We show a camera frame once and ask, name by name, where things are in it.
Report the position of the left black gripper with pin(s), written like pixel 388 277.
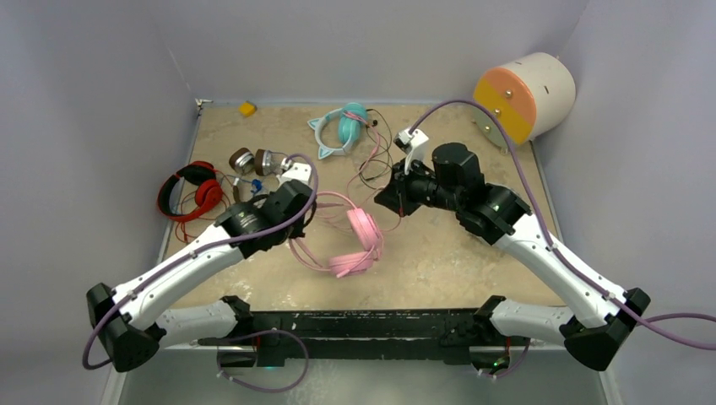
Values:
pixel 297 229

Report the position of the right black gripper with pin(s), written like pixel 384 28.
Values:
pixel 397 195

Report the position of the pink headphones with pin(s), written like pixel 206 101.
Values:
pixel 362 225

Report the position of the brown silver headphones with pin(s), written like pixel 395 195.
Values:
pixel 258 164

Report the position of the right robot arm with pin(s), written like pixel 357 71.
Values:
pixel 595 319

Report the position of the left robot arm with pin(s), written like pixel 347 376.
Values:
pixel 131 321

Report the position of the teal cat ear headphones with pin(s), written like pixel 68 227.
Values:
pixel 352 121

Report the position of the small yellow block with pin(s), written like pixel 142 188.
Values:
pixel 247 109

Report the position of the round pastel drawer cabinet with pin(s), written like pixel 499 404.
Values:
pixel 529 96

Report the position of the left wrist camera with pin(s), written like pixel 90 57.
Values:
pixel 291 170

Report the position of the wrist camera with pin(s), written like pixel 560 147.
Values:
pixel 413 143
pixel 291 170

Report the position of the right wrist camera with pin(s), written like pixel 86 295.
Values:
pixel 413 143

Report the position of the aluminium frame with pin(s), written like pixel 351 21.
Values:
pixel 136 319

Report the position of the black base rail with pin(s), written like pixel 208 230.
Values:
pixel 453 336

